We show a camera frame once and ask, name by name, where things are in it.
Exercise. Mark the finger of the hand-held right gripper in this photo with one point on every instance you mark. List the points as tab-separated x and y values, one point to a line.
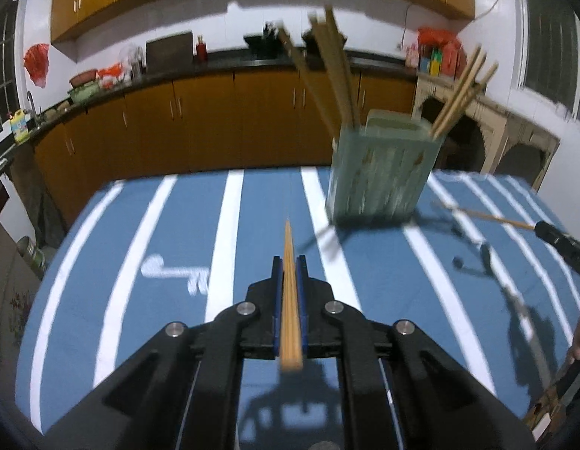
564	246

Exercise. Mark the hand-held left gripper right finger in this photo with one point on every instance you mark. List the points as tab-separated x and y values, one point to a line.
303	304

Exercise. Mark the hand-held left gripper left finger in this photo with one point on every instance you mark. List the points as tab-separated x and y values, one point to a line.
277	304

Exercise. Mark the green perforated utensil holder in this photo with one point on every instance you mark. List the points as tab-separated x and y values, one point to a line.
384	168

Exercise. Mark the blue white striped tablecloth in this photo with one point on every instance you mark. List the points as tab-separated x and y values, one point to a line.
177	225

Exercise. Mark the beige carved side table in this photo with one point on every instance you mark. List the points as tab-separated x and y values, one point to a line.
496	122

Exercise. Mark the barred window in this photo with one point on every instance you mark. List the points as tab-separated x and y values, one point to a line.
3	70
552	47

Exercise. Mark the orange wooden base cabinets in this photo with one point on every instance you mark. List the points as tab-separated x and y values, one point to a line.
187	122

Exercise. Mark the red packages pile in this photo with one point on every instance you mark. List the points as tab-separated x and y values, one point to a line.
435	54

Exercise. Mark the black countertop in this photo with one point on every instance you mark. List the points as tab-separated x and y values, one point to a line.
177	77

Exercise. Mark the black wok with lid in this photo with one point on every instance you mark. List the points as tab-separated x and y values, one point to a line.
313	42

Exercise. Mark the red bottle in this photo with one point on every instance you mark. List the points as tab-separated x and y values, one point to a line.
201	49

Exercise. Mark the dark cutting board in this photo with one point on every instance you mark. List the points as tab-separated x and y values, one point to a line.
169	51

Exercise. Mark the metal cup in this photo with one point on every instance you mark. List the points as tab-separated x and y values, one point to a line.
136	66

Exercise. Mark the green basin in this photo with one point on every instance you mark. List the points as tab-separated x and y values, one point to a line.
86	93

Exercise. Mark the red basin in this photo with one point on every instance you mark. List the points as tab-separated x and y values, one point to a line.
84	78

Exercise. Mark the yellow detergent bottle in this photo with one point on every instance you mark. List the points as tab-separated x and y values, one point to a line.
19	126

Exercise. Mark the metal faucet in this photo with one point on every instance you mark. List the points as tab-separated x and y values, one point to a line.
33	105

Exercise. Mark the hanging red plastic bag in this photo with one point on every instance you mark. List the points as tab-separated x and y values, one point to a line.
36	63

